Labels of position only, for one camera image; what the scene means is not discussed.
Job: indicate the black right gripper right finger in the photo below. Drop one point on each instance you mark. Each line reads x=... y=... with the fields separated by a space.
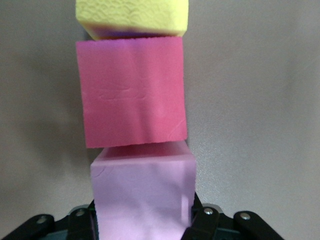
x=212 y=225

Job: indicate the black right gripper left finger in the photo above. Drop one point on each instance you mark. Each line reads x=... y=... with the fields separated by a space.
x=75 y=227

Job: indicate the pink foam cube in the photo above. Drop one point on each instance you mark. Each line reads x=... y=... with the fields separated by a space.
x=142 y=195

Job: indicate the crimson foam cube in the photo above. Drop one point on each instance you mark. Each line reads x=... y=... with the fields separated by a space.
x=132 y=92

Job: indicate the yellow foam cube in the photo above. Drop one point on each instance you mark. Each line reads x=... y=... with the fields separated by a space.
x=130 y=15

